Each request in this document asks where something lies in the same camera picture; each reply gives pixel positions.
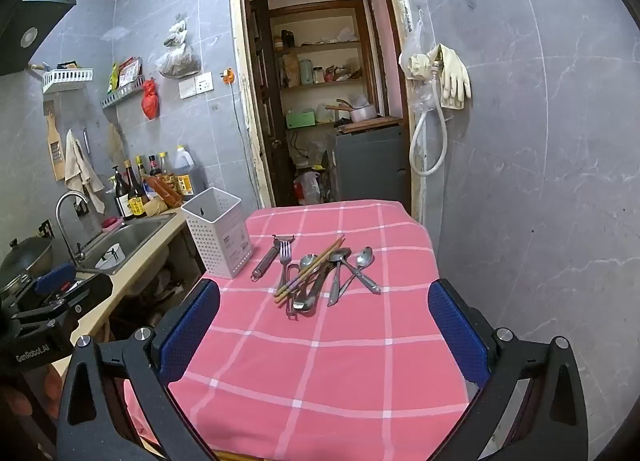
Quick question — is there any white wall basket rack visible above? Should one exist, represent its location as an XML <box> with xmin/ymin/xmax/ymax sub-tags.
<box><xmin>42</xmin><ymin>67</ymin><xmax>95</xmax><ymax>95</ymax></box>

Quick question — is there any white cup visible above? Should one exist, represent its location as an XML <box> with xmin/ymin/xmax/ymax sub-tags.
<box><xmin>94</xmin><ymin>245</ymin><xmax>126</xmax><ymax>271</ymax></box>

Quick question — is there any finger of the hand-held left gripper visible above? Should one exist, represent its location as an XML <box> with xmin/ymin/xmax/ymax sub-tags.
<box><xmin>10</xmin><ymin>272</ymin><xmax>114</xmax><ymax>338</ymax></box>
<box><xmin>33</xmin><ymin>262</ymin><xmax>77</xmax><ymax>293</ymax></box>

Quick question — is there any grey wall cable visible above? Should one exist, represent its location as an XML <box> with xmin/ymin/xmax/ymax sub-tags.
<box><xmin>231</xmin><ymin>84</ymin><xmax>251</xmax><ymax>154</ymax></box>

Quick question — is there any metal faucet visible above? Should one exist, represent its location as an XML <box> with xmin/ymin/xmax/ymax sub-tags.
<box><xmin>54</xmin><ymin>190</ymin><xmax>90</xmax><ymax>263</ymax></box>

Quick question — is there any silver metal spoon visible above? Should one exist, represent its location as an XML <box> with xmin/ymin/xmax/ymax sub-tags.
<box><xmin>327</xmin><ymin>246</ymin><xmax>375</xmax><ymax>307</ymax></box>

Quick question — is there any red snack packet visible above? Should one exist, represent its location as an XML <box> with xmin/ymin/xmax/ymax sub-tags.
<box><xmin>119</xmin><ymin>57</ymin><xmax>143</xmax><ymax>88</ymax></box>

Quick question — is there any beige kitchen counter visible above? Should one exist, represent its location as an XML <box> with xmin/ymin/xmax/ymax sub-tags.
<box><xmin>50</xmin><ymin>208</ymin><xmax>190</xmax><ymax>378</ymax></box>

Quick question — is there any metal fork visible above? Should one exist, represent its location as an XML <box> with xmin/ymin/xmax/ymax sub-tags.
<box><xmin>277</xmin><ymin>240</ymin><xmax>294</xmax><ymax>297</ymax></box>

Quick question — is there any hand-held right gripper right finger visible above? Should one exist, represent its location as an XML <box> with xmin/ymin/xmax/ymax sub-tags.
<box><xmin>427</xmin><ymin>278</ymin><xmax>588</xmax><ymax>461</ymax></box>

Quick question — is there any worn door frame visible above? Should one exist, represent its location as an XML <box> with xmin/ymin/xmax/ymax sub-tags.
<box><xmin>228</xmin><ymin>0</ymin><xmax>427</xmax><ymax>223</ymax></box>

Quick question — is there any beige hanging towel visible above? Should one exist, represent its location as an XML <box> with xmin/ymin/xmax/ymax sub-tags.
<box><xmin>63</xmin><ymin>130</ymin><xmax>106</xmax><ymax>215</ymax></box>

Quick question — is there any black wok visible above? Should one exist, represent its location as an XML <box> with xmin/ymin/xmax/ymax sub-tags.
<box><xmin>0</xmin><ymin>236</ymin><xmax>55</xmax><ymax>293</ymax></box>

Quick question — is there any white perforated utensil basket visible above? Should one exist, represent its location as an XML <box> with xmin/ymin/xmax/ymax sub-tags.
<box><xmin>180</xmin><ymin>186</ymin><xmax>254</xmax><ymax>280</ymax></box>

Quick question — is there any metal pot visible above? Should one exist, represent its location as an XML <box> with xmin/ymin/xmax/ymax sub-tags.
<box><xmin>349</xmin><ymin>103</ymin><xmax>379</xmax><ymax>123</ymax></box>

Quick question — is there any white hose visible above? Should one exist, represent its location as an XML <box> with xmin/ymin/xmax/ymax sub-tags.
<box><xmin>409</xmin><ymin>60</ymin><xmax>449</xmax><ymax>177</ymax></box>

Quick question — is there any thin metal wire utensil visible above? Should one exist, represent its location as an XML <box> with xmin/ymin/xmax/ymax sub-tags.
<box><xmin>285</xmin><ymin>263</ymin><xmax>302</xmax><ymax>317</ymax></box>

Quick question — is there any metal wall shelf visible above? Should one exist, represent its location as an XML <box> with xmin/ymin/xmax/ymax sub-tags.
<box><xmin>101</xmin><ymin>75</ymin><xmax>146</xmax><ymax>111</ymax></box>

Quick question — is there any steel spoons bundle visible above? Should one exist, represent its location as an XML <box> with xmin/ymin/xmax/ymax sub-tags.
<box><xmin>330</xmin><ymin>247</ymin><xmax>382</xmax><ymax>295</ymax></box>

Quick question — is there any cream rubber glove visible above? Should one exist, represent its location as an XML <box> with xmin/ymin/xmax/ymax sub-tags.
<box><xmin>406</xmin><ymin>52</ymin><xmax>437</xmax><ymax>82</ymax></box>
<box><xmin>434</xmin><ymin>44</ymin><xmax>472</xmax><ymax>110</ymax></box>

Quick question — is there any yellow-label dark sauce bottle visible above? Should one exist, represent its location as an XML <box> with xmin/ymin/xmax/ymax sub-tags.
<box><xmin>123</xmin><ymin>160</ymin><xmax>149</xmax><ymax>218</ymax></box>

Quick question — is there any dark pump bottle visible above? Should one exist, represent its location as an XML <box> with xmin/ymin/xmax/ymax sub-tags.
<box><xmin>111</xmin><ymin>165</ymin><xmax>132</xmax><ymax>220</ymax></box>

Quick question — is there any red plastic bag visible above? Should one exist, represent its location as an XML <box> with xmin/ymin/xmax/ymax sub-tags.
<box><xmin>141</xmin><ymin>80</ymin><xmax>160</xmax><ymax>121</ymax></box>

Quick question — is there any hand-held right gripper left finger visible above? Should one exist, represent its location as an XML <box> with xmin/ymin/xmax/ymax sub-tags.
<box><xmin>56</xmin><ymin>278</ymin><xmax>222</xmax><ymax>461</ymax></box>

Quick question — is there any large cooking oil jug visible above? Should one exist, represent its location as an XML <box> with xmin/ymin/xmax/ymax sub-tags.
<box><xmin>173</xmin><ymin>144</ymin><xmax>196</xmax><ymax>201</ymax></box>

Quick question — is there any clear bag of dried goods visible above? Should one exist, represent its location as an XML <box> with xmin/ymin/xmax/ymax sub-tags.
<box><xmin>154</xmin><ymin>44</ymin><xmax>202</xmax><ymax>80</ymax></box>

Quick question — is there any wooden cutting board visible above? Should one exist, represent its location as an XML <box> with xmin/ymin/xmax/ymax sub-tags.
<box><xmin>44</xmin><ymin>101</ymin><xmax>69</xmax><ymax>182</ymax></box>

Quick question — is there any hanging loofah scrubber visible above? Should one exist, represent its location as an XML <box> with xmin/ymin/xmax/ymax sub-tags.
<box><xmin>107</xmin><ymin>122</ymin><xmax>127</xmax><ymax>168</ymax></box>

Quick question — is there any green box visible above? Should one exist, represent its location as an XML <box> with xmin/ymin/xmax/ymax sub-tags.
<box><xmin>285</xmin><ymin>110</ymin><xmax>317</xmax><ymax>130</ymax></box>

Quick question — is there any pink checkered tablecloth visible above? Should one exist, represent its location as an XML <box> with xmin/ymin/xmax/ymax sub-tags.
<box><xmin>122</xmin><ymin>198</ymin><xmax>493</xmax><ymax>461</ymax></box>

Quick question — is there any black range hood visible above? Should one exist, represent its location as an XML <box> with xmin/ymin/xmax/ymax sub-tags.
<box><xmin>0</xmin><ymin>0</ymin><xmax>78</xmax><ymax>78</ymax></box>

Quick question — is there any stainless steel peeler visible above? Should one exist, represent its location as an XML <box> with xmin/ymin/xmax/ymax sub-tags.
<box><xmin>251</xmin><ymin>234</ymin><xmax>296</xmax><ymax>282</ymax></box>

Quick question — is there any wooden shelf unit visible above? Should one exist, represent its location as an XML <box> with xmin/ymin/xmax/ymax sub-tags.
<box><xmin>269</xmin><ymin>0</ymin><xmax>375</xmax><ymax>133</ymax></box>

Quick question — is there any grey metal cabinet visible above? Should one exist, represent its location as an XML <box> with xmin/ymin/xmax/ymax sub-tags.
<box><xmin>327</xmin><ymin>124</ymin><xmax>409</xmax><ymax>205</ymax></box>

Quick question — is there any orange-brown packet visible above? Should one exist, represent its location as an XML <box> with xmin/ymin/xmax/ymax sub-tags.
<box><xmin>146</xmin><ymin>176</ymin><xmax>184</xmax><ymax>207</ymax></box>

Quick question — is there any stainless steel sink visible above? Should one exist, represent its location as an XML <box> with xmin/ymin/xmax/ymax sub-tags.
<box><xmin>74</xmin><ymin>218</ymin><xmax>174</xmax><ymax>276</ymax></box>

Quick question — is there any brown wooden door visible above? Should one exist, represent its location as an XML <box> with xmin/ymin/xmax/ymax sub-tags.
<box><xmin>248</xmin><ymin>0</ymin><xmax>282</xmax><ymax>208</ymax></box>

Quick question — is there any clear plastic bag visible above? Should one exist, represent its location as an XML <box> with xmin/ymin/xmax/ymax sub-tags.
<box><xmin>398</xmin><ymin>8</ymin><xmax>442</xmax><ymax>114</ymax></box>

